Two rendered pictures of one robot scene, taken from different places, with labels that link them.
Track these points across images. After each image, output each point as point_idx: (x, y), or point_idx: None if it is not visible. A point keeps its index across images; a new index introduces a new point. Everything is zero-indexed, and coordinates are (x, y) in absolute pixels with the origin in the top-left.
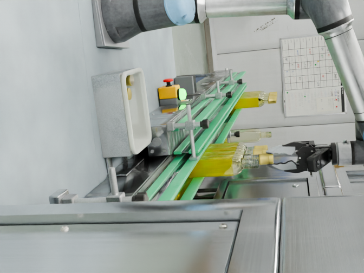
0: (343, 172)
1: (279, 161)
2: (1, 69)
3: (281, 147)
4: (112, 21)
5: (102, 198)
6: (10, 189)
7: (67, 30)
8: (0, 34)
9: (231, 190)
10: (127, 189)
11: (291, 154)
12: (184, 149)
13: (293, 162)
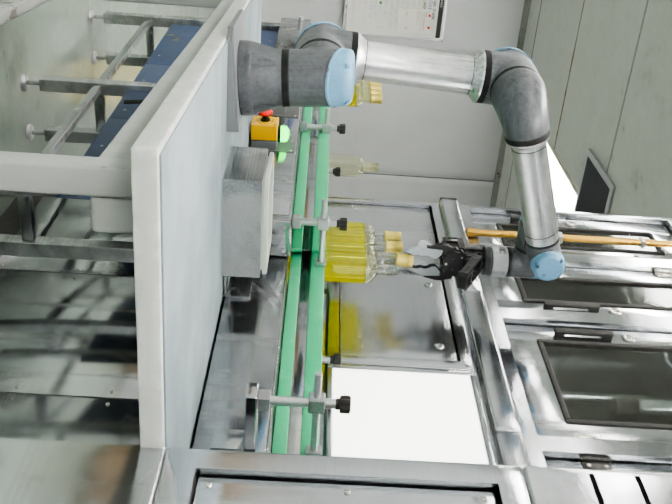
0: None
1: (393, 222)
2: (192, 250)
3: (426, 249)
4: (251, 97)
5: (302, 399)
6: (190, 379)
7: (216, 138)
8: (193, 209)
9: (347, 286)
10: (265, 331)
11: (435, 258)
12: (303, 242)
13: (436, 268)
